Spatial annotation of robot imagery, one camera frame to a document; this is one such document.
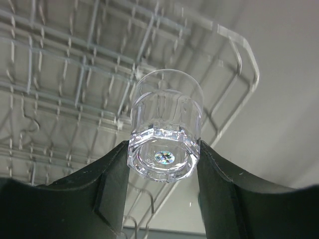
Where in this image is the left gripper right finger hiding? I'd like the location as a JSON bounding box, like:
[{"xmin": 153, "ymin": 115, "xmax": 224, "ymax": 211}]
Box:
[{"xmin": 197, "ymin": 142, "xmax": 319, "ymax": 239}]

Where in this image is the clear plastic cup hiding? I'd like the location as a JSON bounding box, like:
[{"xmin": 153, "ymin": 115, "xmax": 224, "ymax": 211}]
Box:
[{"xmin": 127, "ymin": 69, "xmax": 204, "ymax": 183}]

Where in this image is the grey wire dish rack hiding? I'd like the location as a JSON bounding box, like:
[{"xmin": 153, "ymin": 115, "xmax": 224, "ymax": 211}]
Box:
[{"xmin": 0, "ymin": 0, "xmax": 259, "ymax": 239}]

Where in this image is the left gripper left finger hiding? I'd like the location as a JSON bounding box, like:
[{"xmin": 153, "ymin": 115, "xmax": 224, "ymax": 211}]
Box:
[{"xmin": 0, "ymin": 141, "xmax": 129, "ymax": 239}]

